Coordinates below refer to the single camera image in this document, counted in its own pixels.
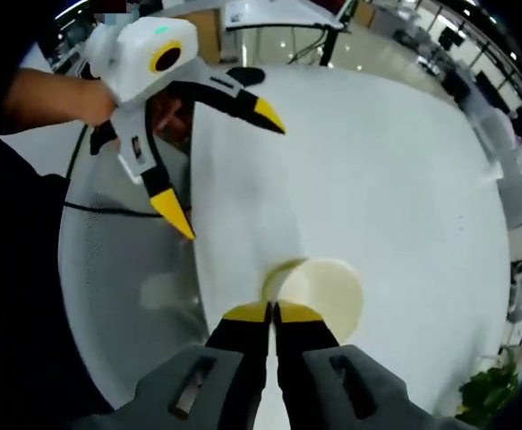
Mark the grey mesh office chair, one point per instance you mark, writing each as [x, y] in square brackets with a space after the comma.
[122, 291]
[493, 132]

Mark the person's dark clothing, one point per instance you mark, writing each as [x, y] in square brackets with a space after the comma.
[19, 269]

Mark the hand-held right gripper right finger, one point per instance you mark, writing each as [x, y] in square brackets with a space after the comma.
[305, 380]

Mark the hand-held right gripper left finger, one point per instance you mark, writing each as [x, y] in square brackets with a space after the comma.
[238, 380]

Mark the person's left hand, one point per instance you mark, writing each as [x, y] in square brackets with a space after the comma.
[99, 105]

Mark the green potted plant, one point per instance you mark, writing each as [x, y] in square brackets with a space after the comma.
[493, 389]

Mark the wooden side desk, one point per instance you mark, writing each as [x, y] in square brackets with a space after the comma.
[202, 36]

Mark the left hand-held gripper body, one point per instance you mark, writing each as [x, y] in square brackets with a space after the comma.
[144, 58]

